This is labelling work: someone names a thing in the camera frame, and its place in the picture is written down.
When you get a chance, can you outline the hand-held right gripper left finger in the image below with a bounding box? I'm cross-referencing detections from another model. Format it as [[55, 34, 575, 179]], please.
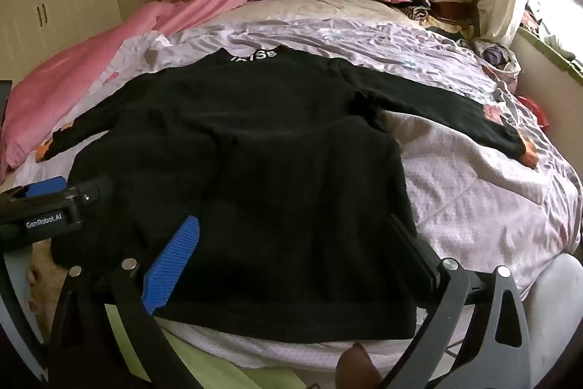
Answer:
[[49, 215, 202, 389]]

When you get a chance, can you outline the red cloth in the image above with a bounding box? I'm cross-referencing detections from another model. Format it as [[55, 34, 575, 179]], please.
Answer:
[[518, 95, 551, 135]]

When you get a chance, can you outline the person's green garment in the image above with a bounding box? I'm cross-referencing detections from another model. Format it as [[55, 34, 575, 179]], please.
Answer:
[[104, 302, 329, 389]]

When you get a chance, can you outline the light floral bed quilt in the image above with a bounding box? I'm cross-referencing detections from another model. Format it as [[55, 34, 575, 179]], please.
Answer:
[[0, 0, 583, 374]]

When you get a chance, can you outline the brown object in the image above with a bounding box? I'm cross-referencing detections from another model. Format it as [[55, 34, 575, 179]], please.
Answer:
[[336, 342, 384, 389]]

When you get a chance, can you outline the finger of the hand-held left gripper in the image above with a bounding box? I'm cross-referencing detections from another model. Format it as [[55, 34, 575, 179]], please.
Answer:
[[0, 176, 69, 207], [66, 176, 114, 212]]

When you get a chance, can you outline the black sweater with orange cuffs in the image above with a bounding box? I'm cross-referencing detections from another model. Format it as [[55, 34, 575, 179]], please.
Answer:
[[36, 45, 540, 344]]

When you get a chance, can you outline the white rounded furniture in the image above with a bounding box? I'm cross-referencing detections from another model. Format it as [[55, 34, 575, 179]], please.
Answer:
[[521, 252, 583, 389]]

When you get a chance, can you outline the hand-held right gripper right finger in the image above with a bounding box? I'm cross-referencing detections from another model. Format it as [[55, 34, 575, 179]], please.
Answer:
[[386, 213, 533, 389]]

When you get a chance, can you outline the purple crumpled cloth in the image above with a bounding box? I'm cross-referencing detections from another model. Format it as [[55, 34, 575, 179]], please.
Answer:
[[474, 38, 521, 81]]

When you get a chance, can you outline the pink blanket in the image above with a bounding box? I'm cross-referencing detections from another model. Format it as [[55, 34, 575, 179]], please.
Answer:
[[0, 0, 249, 181]]

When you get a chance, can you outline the beige fluffy cloth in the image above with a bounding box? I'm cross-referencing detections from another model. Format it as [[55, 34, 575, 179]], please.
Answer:
[[25, 241, 62, 328]]

